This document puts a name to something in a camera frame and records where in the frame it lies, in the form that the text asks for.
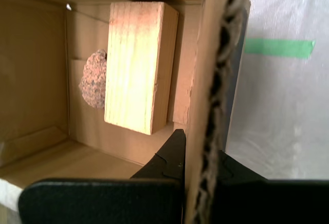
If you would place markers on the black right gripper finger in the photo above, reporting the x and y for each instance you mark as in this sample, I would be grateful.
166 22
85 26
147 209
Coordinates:
270 201
102 201

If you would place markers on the pinkish granite rock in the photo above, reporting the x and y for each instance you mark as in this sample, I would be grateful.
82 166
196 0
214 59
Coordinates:
93 80

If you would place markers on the light wooden block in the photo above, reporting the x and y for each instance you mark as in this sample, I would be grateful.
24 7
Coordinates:
133 67

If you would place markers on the brown cardboard box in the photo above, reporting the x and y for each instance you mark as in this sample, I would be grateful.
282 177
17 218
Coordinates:
33 54

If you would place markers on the white plastic table cover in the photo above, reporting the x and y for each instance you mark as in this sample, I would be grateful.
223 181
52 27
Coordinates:
282 105

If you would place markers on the light green tape strip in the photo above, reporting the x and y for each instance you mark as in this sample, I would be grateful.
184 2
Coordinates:
277 48

